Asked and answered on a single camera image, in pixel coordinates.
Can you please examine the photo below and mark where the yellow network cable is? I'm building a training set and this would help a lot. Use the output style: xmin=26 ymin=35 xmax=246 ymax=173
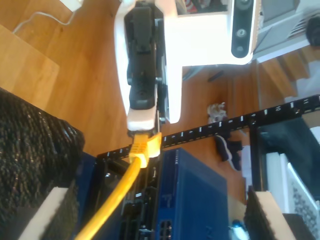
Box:
xmin=74 ymin=132 xmax=162 ymax=240

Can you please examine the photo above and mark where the black rack server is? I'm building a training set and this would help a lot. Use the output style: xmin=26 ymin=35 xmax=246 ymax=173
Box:
xmin=119 ymin=159 xmax=161 ymax=240

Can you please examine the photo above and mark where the black bubble wrap mat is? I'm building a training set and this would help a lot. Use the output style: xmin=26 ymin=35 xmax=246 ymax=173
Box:
xmin=0 ymin=87 xmax=86 ymax=240

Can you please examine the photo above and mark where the navy shoe with white sole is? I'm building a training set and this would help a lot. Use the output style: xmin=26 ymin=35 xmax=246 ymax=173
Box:
xmin=228 ymin=139 xmax=244 ymax=171
xmin=214 ymin=134 xmax=233 ymax=162

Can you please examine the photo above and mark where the black pen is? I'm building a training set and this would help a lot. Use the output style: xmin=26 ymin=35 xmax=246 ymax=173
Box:
xmin=207 ymin=69 xmax=225 ymax=83

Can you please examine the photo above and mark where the white power adapter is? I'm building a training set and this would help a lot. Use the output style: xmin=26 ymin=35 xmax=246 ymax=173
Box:
xmin=59 ymin=0 xmax=85 ymax=12

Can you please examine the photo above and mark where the black round object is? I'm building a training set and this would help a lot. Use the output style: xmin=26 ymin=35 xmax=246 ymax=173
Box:
xmin=306 ymin=16 xmax=320 ymax=47

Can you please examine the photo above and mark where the blue rack base plate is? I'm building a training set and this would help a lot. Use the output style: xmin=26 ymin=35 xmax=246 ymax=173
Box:
xmin=74 ymin=149 xmax=100 ymax=201

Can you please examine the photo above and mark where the black perforated rack post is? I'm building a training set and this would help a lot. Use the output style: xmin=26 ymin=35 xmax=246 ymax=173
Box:
xmin=96 ymin=94 xmax=320 ymax=162

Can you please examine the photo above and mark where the thin white cable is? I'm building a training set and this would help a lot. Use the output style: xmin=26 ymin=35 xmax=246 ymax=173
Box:
xmin=12 ymin=9 xmax=77 ymax=35

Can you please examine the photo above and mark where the blue network switch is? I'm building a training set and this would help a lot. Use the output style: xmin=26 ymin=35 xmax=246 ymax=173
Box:
xmin=157 ymin=147 xmax=229 ymax=240

